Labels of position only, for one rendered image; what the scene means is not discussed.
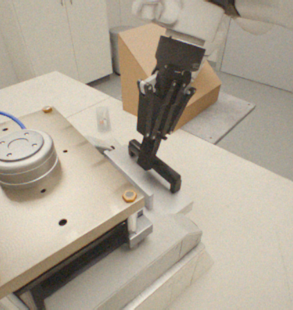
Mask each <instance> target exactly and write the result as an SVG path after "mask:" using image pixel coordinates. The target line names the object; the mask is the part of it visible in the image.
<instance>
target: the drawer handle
mask: <svg viewBox="0 0 293 310"><path fill-rule="evenodd" d="M140 147H141V143H140V142H138V141H137V140H136V139H132V140H130V141H129V145H128V150H129V155H130V156H134V155H137V156H138V157H139V153H140ZM152 169H153V170H154V171H155V172H157V173H158V174H159V175H160V176H161V177H162V178H163V179H165V180H166V181H167V182H169V184H170V191H171V192H172V193H173V194H174V193H176V192H177V191H179V190H180V189H181V174H180V173H178V172H176V171H174V169H173V168H171V166H169V165H167V164H166V163H165V162H164V161H162V160H161V159H160V158H159V157H158V156H156V157H155V159H154V163H153V165H152Z"/></svg>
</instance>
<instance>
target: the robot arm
mask: <svg viewBox="0 0 293 310"><path fill-rule="evenodd" d="M132 15H133V17H135V18H137V19H140V20H144V21H146V22H149V23H151V24H154V25H157V26H160V27H163V28H166V33H165V35H167V36H170V37H166V36H163V35H160V37H159V43H158V46H157V50H156V53H155V59H156V60H157V64H156V66H155V68H154V69H153V70H152V75H151V76H150V77H148V78H147V79H145V80H143V79H138V80H137V82H136V85H137V88H138V91H139V101H138V110H137V119H136V131H137V132H138V133H140V134H141V135H142V136H143V140H142V143H141V147H140V153H139V157H138V159H137V162H136V164H137V165H140V166H141V167H142V168H143V169H144V170H145V171H148V170H151V169H152V165H153V163H154V159H155V157H156V155H157V151H158V150H159V145H160V143H161V140H164V141H166V140H167V139H168V137H166V135H167V134H168V135H171V134H172V133H173V131H174V128H175V127H176V125H177V123H178V121H179V119H180V118H181V114H182V113H183V112H184V109H185V108H186V106H187V104H188V101H189V100H190V99H191V98H192V96H193V95H194V94H195V92H196V88H195V87H193V86H191V84H192V83H193V82H194V81H195V78H196V76H197V75H198V73H199V72H200V70H201V69H202V67H203V65H204V62H205V60H206V59H207V58H208V57H209V56H210V55H211V53H212V52H213V51H214V50H215V49H217V48H218V47H219V46H220V45H221V44H222V43H223V42H224V41H225V38H226V35H227V27H226V24H225V22H224V19H225V18H226V17H231V18H232V19H233V20H234V21H235V22H236V23H237V24H238V25H239V26H240V27H241V28H242V29H243V30H245V31H247V32H248V33H250V34H253V35H255V36H259V35H262V34H265V33H267V32H268V30H270V29H271V28H272V27H273V26H274V25H275V24H276V25H277V26H282V27H284V28H288V29H290V30H293V0H138V1H135V2H134V3H133V5H132ZM173 37H174V38H176V39H177V40H176V39H172V38H173ZM168 126H169V128H168Z"/></svg>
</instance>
